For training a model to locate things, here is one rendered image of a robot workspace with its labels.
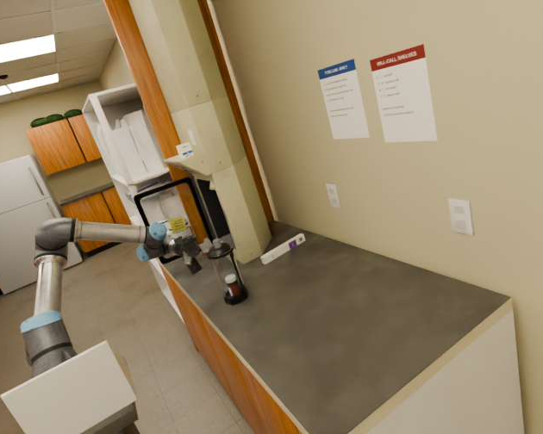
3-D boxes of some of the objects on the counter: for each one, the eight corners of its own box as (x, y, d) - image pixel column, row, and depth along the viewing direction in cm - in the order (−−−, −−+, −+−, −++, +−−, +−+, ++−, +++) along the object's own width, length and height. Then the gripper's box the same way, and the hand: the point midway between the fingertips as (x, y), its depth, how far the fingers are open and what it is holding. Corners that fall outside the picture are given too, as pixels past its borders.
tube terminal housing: (257, 231, 219) (215, 100, 195) (285, 243, 191) (240, 91, 167) (220, 249, 209) (170, 114, 185) (244, 264, 181) (188, 107, 157)
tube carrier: (253, 290, 152) (238, 244, 145) (234, 306, 145) (216, 257, 138) (237, 286, 159) (221, 242, 153) (218, 300, 153) (201, 255, 146)
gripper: (157, 247, 162) (179, 253, 147) (194, 227, 174) (218, 231, 159) (165, 264, 165) (187, 271, 150) (200, 244, 176) (224, 249, 162)
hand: (205, 257), depth 155 cm, fingers open, 14 cm apart
